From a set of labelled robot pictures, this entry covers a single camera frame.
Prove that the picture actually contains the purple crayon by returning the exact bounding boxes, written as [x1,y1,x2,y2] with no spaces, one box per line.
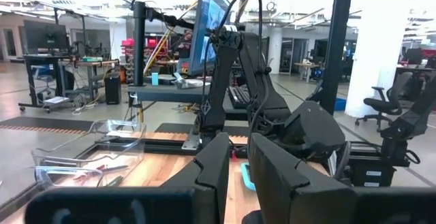
[102,164,129,172]

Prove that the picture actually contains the distant light wood table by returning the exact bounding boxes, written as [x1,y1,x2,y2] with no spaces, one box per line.
[294,62,323,84]

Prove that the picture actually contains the monitor with blue screen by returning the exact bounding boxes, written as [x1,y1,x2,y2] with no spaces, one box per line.
[186,0,232,77]

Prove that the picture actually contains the dark grey side desk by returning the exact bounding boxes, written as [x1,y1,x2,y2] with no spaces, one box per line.
[126,82,249,121]

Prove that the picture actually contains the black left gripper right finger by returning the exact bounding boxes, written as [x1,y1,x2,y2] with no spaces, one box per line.
[247,132,357,224]

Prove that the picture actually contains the yellow ladder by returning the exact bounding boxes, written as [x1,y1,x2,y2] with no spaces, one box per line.
[142,29,171,77]

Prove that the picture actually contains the black standing desk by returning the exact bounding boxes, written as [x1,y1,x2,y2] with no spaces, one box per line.
[18,54,74,113]

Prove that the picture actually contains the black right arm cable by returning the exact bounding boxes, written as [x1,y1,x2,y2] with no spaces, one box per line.
[204,0,270,140]

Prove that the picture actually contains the black mat orange stripes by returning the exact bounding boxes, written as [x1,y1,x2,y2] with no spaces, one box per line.
[0,116,95,135]

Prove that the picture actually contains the green crayon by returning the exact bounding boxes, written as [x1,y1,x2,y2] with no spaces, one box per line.
[105,175,125,188]

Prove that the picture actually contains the black computer tower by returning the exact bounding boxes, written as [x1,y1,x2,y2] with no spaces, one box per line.
[104,72,122,106]

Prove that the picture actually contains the black keyboard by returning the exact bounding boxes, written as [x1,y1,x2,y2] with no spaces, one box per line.
[227,86,251,110]

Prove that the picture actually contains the black office chair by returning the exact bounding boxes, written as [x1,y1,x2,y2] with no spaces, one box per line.
[354,71,413,132]

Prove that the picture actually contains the blue storage bin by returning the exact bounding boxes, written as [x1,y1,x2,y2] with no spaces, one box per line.
[333,97,347,112]

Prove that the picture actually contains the flat black device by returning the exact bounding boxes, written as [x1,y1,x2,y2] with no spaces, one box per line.
[144,75,176,85]

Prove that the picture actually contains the black box white labels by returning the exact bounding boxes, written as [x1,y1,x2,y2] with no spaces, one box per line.
[347,157,398,188]

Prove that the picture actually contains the large black monitor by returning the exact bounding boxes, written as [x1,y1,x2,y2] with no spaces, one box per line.
[22,19,69,51]

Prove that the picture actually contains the black monitor pole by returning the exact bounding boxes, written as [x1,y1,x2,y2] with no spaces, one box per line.
[131,1,195,87]

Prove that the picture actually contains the teal calculator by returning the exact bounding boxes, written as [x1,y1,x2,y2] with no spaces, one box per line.
[240,162,257,193]

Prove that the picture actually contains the red parts rack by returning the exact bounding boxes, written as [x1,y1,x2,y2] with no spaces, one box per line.
[121,37,161,84]

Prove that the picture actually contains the blue office chair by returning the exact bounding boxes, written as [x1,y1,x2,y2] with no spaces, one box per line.
[33,65,55,92]

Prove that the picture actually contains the crumpled clear plastic bag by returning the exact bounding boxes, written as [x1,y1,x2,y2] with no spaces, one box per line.
[172,72,212,89]

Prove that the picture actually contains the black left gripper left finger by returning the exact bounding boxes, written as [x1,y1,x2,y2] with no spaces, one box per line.
[163,131,230,224]

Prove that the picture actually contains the grey workbench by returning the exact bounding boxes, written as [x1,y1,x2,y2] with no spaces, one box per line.
[63,57,120,102]

